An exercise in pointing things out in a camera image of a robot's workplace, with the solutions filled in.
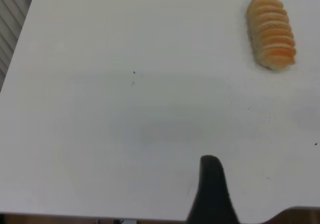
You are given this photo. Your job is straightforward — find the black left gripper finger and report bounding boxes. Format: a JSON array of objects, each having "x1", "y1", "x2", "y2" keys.
[{"x1": 185, "y1": 155, "x2": 241, "y2": 224}]

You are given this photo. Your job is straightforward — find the striped orange bread roll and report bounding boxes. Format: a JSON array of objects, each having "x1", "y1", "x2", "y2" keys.
[{"x1": 246, "y1": 0, "x2": 298, "y2": 72}]

